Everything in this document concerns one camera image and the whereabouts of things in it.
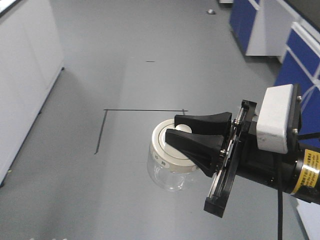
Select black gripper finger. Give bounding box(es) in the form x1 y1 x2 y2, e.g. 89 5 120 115
174 112 232 137
165 129 223 178

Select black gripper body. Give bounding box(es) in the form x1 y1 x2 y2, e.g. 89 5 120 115
204 100 299 218

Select glass jar with white lid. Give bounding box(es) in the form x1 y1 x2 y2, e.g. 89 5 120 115
147 119 201 192

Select black robot arm with label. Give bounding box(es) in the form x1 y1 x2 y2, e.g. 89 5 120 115
164 100 320 217

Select blue lab cabinets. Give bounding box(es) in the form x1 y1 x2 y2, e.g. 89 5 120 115
229 0 320 135

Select white cabinet at left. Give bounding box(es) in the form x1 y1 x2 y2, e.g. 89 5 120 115
0 0 64 183

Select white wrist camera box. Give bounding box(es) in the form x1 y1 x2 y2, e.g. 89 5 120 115
256 84 301 154

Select black camera cable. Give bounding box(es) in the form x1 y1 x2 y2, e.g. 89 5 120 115
274 132 320 240

